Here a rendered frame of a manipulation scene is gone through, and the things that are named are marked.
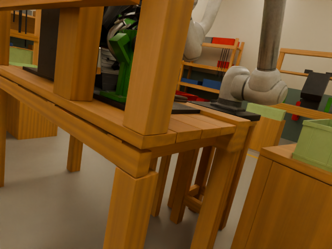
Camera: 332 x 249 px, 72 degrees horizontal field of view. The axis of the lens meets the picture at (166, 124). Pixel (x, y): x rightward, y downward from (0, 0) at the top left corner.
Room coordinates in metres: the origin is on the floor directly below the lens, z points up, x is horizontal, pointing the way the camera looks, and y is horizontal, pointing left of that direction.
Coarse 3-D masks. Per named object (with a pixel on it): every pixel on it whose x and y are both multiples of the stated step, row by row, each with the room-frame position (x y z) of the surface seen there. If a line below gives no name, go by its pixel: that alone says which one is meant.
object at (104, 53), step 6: (102, 48) 1.14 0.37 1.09; (102, 54) 1.14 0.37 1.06; (108, 54) 1.16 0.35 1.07; (102, 60) 1.13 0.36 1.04; (108, 60) 1.15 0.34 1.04; (114, 60) 1.18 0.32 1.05; (102, 66) 1.12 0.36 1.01; (108, 66) 1.16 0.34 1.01; (102, 72) 1.12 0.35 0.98; (108, 72) 1.15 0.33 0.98; (114, 72) 1.17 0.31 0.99
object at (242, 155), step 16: (192, 160) 1.46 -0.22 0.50; (208, 160) 1.64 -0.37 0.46; (240, 160) 1.50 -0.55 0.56; (192, 176) 1.50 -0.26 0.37; (176, 192) 1.49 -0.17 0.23; (192, 192) 1.57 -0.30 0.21; (176, 208) 1.47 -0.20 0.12; (192, 208) 1.41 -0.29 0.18; (224, 208) 1.48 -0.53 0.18; (224, 224) 1.51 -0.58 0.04
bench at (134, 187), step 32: (0, 96) 1.46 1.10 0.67; (32, 96) 1.00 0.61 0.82; (0, 128) 1.46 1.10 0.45; (64, 128) 0.79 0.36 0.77; (96, 128) 0.67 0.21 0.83; (128, 128) 0.58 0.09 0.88; (192, 128) 0.73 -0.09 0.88; (224, 128) 0.88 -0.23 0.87; (0, 160) 1.47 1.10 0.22; (128, 160) 0.57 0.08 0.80; (224, 160) 1.03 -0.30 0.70; (128, 192) 0.55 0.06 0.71; (224, 192) 1.03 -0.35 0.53; (128, 224) 0.54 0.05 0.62
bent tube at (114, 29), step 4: (116, 24) 1.17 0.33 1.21; (120, 24) 1.18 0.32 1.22; (124, 24) 1.20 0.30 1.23; (112, 28) 1.15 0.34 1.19; (116, 28) 1.16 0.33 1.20; (120, 28) 1.18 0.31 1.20; (108, 32) 1.14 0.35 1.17; (112, 32) 1.14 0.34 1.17; (108, 36) 1.13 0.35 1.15; (112, 36) 1.14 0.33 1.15; (108, 40) 1.12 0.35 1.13; (108, 44) 1.12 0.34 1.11; (108, 48) 1.13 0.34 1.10; (112, 48) 1.13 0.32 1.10; (112, 52) 1.13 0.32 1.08; (116, 56) 1.14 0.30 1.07
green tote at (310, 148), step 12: (312, 120) 1.05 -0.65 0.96; (324, 120) 1.26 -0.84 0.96; (312, 132) 0.93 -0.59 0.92; (324, 132) 0.91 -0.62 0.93; (300, 144) 0.95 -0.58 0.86; (312, 144) 0.92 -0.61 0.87; (324, 144) 0.90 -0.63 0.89; (300, 156) 0.94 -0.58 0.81; (312, 156) 0.91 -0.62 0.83; (324, 156) 0.89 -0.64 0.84; (324, 168) 0.88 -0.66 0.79
